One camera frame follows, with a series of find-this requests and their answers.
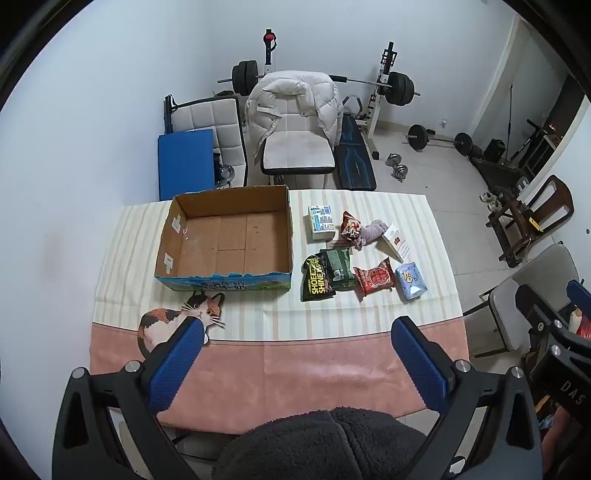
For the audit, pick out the grey folding chair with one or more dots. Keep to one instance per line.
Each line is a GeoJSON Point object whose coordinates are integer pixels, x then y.
{"type": "Point", "coordinates": [508, 300]}

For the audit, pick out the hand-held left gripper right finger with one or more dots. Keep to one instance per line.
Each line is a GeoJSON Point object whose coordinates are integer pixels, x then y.
{"type": "Point", "coordinates": [420, 367]}

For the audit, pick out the white shoe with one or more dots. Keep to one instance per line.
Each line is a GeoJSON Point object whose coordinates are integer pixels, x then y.
{"type": "Point", "coordinates": [485, 197]}
{"type": "Point", "coordinates": [497, 204]}

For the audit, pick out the short black barbell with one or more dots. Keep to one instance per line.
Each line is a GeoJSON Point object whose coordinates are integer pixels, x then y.
{"type": "Point", "coordinates": [418, 136]}

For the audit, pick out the white padded chair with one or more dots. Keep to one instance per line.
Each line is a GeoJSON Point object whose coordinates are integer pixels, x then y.
{"type": "Point", "coordinates": [298, 147]}
{"type": "Point", "coordinates": [217, 117]}

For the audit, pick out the small brown card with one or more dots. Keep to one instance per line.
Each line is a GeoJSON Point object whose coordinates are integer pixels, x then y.
{"type": "Point", "coordinates": [339, 243]}

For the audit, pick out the light blue tissue pack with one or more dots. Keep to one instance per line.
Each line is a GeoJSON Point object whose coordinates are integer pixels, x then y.
{"type": "Point", "coordinates": [411, 280]}

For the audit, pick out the white and red box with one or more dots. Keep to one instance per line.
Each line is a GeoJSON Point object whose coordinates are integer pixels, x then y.
{"type": "Point", "coordinates": [396, 241]}

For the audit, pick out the cardboard box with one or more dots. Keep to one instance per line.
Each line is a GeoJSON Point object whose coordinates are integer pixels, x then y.
{"type": "Point", "coordinates": [221, 240]}

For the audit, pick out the black metal stand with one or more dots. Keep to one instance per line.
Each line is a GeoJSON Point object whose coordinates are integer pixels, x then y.
{"type": "Point", "coordinates": [535, 138]}

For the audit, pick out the orange brown snack packet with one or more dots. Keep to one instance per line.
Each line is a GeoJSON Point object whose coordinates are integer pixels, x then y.
{"type": "Point", "coordinates": [352, 225]}

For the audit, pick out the black barbell on rack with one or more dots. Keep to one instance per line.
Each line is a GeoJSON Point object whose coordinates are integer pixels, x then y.
{"type": "Point", "coordinates": [242, 77]}

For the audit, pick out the black and yellow packet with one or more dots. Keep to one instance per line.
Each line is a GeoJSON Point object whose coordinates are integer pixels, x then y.
{"type": "Point", "coordinates": [316, 279]}

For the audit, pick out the person's dark fleece clothing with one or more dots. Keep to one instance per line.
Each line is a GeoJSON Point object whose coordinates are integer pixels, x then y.
{"type": "Point", "coordinates": [323, 447]}

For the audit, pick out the black weight plates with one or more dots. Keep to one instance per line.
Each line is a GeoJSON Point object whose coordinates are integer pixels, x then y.
{"type": "Point", "coordinates": [480, 151]}

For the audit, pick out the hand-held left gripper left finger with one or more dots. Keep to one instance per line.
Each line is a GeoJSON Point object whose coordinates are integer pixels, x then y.
{"type": "Point", "coordinates": [178, 367]}

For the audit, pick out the red snack packet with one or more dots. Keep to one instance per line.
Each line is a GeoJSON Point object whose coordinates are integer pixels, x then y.
{"type": "Point", "coordinates": [375, 278]}

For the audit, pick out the purple fuzzy cloth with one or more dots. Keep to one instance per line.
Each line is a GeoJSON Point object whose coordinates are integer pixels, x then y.
{"type": "Point", "coordinates": [371, 230]}

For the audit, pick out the dark wooden chair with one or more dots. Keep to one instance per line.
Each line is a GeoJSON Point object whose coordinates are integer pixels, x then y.
{"type": "Point", "coordinates": [556, 203]}

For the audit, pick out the blue foam board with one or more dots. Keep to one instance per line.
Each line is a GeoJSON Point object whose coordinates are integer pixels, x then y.
{"type": "Point", "coordinates": [184, 166]}

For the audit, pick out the white and blue box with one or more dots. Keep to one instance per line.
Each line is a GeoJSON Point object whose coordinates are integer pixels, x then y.
{"type": "Point", "coordinates": [322, 221]}

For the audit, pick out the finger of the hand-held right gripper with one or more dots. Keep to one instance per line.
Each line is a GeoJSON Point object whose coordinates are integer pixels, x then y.
{"type": "Point", "coordinates": [531, 307]}
{"type": "Point", "coordinates": [578, 290]}

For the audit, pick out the green packet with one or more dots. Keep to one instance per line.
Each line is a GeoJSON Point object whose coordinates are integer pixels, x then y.
{"type": "Point", "coordinates": [339, 270]}

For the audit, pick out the metal dumbbell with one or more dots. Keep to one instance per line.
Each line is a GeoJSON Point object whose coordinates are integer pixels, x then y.
{"type": "Point", "coordinates": [394, 160]}
{"type": "Point", "coordinates": [400, 172]}

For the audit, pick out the white down jacket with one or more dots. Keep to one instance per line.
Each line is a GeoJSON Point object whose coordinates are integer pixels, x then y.
{"type": "Point", "coordinates": [291, 87]}

